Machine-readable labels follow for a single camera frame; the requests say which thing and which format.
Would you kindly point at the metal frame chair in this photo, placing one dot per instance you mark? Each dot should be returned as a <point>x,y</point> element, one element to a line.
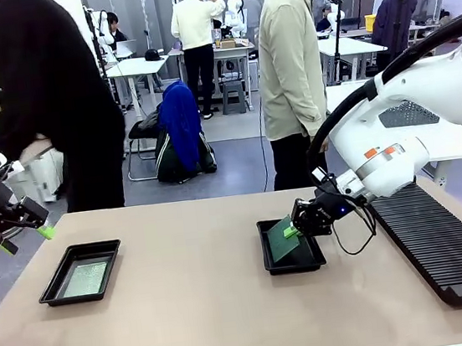
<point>129,164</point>

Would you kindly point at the white desk with wood top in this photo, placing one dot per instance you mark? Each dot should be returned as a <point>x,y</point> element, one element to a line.
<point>42,183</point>

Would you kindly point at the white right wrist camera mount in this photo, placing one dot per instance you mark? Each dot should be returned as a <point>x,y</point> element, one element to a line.
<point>348,186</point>

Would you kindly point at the black slotted board rack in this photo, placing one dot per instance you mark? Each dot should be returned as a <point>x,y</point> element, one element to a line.
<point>448,256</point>

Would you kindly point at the blue jacket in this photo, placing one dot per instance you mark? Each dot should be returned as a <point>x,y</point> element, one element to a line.
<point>180,124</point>

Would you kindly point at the black jacket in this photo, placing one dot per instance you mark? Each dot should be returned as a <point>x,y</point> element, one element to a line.
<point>145,126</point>

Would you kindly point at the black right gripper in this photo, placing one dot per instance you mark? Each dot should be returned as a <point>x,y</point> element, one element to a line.
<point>324,214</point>

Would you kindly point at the white shelf rack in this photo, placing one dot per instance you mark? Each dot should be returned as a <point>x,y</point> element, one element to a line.
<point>424,33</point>

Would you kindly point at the person in black clothes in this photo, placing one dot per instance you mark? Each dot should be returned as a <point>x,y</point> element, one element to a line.
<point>57,97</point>

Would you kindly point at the grey plastic mesh basket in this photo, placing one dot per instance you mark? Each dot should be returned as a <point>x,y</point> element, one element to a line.
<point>409,115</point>

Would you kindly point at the black tripod stand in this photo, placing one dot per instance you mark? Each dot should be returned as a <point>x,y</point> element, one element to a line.
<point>336,20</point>

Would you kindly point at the grey plastic stool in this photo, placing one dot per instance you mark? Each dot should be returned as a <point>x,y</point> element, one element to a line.
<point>233,96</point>

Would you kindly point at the white workbench table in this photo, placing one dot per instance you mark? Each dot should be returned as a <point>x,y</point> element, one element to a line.
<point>233,52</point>

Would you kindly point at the person's right hand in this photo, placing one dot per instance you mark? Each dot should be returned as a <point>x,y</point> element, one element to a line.
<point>324,146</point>

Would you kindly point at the person in cream sweater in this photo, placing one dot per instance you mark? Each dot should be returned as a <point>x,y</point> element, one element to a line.
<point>194,25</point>

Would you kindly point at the person in navy jacket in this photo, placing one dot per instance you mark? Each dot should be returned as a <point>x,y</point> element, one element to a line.
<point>393,18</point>

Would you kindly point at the black rectangular ESD tray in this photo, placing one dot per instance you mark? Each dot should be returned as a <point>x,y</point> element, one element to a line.
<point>310,256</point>
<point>90,248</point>

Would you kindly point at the silver laptop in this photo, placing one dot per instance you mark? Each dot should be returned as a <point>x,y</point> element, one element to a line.
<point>126,48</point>

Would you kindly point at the black cap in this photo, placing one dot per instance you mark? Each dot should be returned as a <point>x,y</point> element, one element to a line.
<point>153,55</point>

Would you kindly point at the white office table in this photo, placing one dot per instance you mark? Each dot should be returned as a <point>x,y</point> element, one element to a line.
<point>350,46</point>
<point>138,66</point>

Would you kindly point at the seated person in black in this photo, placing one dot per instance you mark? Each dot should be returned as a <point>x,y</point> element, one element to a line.
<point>116,31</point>

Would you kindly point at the small cardboard box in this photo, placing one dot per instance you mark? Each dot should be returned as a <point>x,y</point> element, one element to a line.
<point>227,43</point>

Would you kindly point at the green circuit board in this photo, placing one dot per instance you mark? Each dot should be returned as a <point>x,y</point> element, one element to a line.
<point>279,243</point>
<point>85,277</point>

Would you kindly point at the person's right forearm beige sleeve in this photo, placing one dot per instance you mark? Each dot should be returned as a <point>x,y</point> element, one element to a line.
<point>317,116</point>

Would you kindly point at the person in beige shirt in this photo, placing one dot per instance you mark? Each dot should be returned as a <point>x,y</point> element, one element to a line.
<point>290,68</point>

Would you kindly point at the yellow bin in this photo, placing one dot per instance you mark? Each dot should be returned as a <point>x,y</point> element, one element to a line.
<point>370,23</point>

